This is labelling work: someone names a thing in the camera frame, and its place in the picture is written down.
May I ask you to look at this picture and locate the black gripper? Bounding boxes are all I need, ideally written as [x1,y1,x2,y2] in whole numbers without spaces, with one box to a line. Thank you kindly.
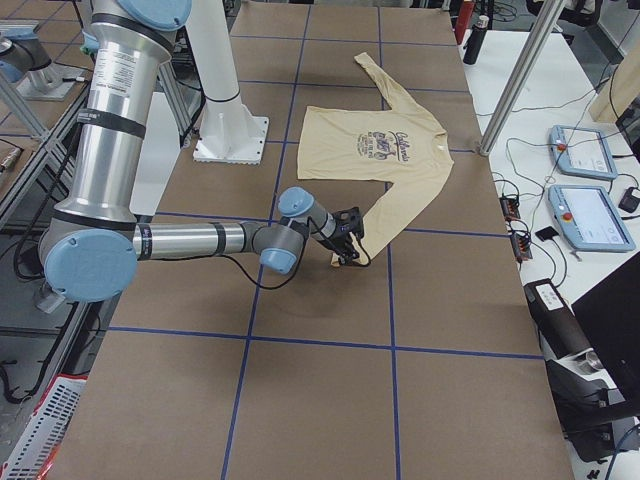
[332,207,367,266]

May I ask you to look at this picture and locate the beige long sleeve shirt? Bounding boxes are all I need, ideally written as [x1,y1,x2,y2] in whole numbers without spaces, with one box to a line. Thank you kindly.
[297,52,454,257]

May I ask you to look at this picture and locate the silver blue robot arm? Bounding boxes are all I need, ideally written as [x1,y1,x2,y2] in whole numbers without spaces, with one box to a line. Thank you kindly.
[38,1,370,302]

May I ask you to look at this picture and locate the orange circuit board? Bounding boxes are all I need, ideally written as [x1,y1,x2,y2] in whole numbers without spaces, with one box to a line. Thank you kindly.
[499,196,521,221]

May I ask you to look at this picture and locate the black brown cylinder device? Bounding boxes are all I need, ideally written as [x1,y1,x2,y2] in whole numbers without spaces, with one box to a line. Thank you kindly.
[523,279,604,374]

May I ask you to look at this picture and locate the lower teach pendant tablet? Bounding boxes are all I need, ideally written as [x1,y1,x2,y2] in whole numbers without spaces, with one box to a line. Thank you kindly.
[547,185,636,253]

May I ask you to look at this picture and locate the teach pendant tablet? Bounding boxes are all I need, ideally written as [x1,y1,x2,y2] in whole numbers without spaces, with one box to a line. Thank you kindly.
[547,185,636,253]
[549,125,618,181]

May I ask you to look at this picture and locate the upper teach pendant tablet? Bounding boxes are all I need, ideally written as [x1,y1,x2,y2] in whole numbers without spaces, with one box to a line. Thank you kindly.
[549,125,618,181]

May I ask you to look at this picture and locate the black water bottle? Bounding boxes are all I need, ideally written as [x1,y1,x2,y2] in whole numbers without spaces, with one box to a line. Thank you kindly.
[463,15,490,65]

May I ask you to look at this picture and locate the black monitor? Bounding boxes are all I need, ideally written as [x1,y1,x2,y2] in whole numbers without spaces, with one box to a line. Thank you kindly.
[572,255,640,399]

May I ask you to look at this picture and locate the red cylinder bottle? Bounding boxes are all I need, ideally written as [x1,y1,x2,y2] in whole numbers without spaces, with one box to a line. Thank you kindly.
[454,0,475,45]

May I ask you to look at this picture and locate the white perforated basket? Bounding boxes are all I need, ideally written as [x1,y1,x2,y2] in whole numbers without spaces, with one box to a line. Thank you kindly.
[1,374,87,479]

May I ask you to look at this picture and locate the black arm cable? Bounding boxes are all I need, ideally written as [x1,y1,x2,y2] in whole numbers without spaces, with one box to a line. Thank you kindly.
[219,214,372,291]

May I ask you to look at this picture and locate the aluminium frame post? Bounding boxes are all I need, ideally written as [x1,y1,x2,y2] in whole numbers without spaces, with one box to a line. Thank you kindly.
[478,0,565,157]

